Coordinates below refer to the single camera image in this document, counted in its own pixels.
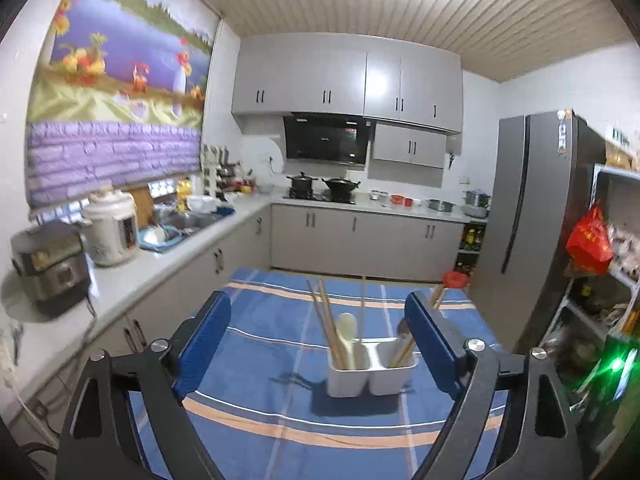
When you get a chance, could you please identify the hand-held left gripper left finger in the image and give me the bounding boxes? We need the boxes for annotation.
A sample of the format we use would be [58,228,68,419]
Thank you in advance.
[55,290,233,480]

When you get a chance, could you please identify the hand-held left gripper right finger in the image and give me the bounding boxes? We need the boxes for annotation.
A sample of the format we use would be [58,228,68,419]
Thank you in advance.
[404,291,586,480]

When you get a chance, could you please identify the brown wooden chopstick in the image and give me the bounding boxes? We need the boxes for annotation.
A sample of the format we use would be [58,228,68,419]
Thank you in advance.
[389,285,446,368]

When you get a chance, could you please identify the cream spoon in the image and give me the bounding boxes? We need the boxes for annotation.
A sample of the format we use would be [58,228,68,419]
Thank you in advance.
[336,312,358,371]

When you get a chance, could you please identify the white utensil holder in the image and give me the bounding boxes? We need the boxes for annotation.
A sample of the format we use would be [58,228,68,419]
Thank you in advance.
[327,339,418,399]

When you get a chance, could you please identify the grey base cabinets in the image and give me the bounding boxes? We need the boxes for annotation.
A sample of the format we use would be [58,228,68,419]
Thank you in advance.
[270,203,466,283]
[15,205,273,411]

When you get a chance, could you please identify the blue plaid tablecloth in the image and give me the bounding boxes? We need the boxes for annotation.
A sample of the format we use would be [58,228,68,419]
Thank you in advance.
[127,267,511,480]

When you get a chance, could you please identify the row of cooking bottles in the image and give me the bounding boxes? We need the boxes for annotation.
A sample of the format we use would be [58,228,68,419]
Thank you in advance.
[457,227,485,278]

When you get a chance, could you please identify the steel kitchen sink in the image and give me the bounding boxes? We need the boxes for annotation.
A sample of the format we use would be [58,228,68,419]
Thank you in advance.
[160,210,226,233]

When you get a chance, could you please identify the white rice cooker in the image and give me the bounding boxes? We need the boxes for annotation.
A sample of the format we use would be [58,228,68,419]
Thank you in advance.
[80,187,141,267]

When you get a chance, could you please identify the steel steamer pot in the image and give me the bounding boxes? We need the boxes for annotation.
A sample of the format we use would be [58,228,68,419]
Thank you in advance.
[462,189,492,218]

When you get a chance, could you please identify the wooden cutting board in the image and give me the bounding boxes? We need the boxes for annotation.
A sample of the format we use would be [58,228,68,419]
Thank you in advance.
[134,187,156,226]

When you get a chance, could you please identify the grey refrigerator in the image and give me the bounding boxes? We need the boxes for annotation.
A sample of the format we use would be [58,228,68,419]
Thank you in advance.
[470,110,608,356]

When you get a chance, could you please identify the dark pressure cooker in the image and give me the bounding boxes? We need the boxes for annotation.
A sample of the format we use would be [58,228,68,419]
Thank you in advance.
[10,221,93,318]

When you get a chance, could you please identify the white dish rack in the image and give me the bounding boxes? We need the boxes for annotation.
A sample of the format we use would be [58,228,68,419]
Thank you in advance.
[200,144,241,196]

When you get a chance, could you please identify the red plastic bag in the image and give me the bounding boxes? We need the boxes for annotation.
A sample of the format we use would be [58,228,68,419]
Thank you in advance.
[565,203,614,276]

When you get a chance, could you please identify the black wok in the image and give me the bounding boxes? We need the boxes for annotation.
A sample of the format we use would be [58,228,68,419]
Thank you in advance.
[321,176,362,200]

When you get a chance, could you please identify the black gas stove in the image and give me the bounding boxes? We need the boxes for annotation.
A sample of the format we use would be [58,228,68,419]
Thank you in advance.
[282,192,357,206]

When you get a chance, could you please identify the black lidded pot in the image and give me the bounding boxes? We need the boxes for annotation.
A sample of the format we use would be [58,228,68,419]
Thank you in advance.
[286,171,319,196]

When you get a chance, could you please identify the black range hood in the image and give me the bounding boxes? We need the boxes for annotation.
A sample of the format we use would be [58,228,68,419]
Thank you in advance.
[282,114,376,166]

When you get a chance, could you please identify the grey metal shelf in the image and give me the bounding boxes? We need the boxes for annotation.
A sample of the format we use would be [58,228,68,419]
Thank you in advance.
[545,162,640,411]

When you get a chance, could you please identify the printed roller blind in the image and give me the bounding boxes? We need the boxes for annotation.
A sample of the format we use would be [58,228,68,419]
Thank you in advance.
[22,0,221,211]

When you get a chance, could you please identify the small grey wall cabinet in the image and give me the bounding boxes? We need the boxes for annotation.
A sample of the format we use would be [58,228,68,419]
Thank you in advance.
[372,123,447,169]

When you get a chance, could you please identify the grey upper wall cabinets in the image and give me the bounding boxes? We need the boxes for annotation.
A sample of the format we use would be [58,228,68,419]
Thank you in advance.
[231,35,463,135]

